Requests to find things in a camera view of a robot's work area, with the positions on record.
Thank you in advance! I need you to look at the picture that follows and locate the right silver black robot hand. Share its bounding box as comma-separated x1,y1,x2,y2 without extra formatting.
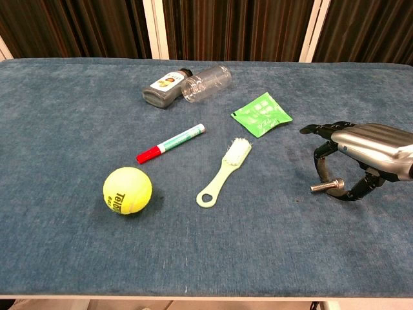
299,121,413,202

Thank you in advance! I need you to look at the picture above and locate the metal bolt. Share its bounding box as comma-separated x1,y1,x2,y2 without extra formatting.
310,179,345,194

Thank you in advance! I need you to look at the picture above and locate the green tea packet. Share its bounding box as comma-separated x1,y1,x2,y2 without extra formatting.
230,92,294,139

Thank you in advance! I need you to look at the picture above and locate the light green brush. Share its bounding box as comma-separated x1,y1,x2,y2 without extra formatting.
196,138,253,209

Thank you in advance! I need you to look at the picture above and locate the clear empty plastic bottle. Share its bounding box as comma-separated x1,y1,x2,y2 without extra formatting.
180,65,232,103

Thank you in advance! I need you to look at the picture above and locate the dark brown pleated curtain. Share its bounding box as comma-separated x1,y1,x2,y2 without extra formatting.
0,0,413,65

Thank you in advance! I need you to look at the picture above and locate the white marker red cap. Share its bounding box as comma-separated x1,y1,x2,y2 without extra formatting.
136,123,207,165

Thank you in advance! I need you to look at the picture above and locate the grey spice bottle black cap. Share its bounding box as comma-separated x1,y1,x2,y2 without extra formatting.
141,68,194,110

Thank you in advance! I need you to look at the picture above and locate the yellow tennis ball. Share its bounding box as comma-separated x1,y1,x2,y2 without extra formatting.
103,167,153,216

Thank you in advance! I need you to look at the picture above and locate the blue table cloth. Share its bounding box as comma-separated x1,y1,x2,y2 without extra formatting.
0,57,413,298

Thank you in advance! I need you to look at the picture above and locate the white frame post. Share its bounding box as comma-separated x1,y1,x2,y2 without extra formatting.
299,0,332,63
143,0,170,61
0,35,14,62

